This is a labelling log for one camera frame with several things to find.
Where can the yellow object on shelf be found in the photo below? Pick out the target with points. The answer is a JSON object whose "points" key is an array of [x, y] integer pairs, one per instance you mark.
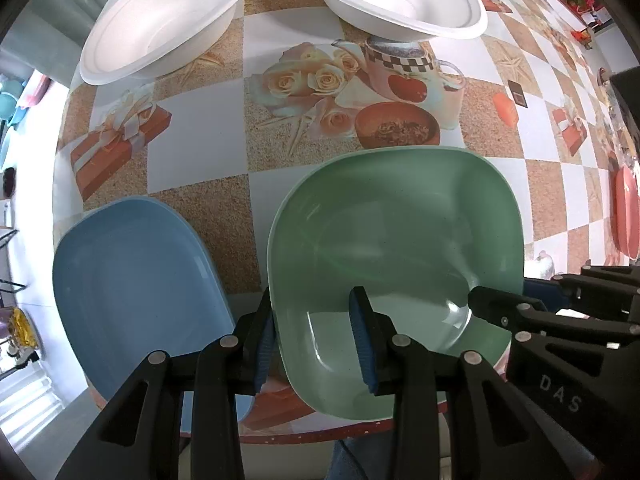
{"points": [[21, 330]]}

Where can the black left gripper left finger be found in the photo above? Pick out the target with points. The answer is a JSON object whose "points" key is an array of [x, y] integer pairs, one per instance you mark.
{"points": [[136, 436]]}

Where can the patterned checkered tablecloth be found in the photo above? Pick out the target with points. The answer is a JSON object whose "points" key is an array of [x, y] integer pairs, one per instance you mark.
{"points": [[223, 139]]}

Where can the blue square plate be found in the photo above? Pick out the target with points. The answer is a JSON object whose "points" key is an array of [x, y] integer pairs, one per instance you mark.
{"points": [[131, 278]]}

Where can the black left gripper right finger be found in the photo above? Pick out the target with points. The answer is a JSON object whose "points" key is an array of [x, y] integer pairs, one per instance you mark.
{"points": [[493, 435]]}

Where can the pink square plate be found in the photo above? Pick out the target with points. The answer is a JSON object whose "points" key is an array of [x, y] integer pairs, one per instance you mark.
{"points": [[625, 212]]}

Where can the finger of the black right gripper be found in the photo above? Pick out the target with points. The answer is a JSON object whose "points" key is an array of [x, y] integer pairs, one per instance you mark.
{"points": [[603, 292], [517, 314]]}

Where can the green square plate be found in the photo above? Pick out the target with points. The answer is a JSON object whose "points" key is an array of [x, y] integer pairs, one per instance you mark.
{"points": [[418, 228]]}

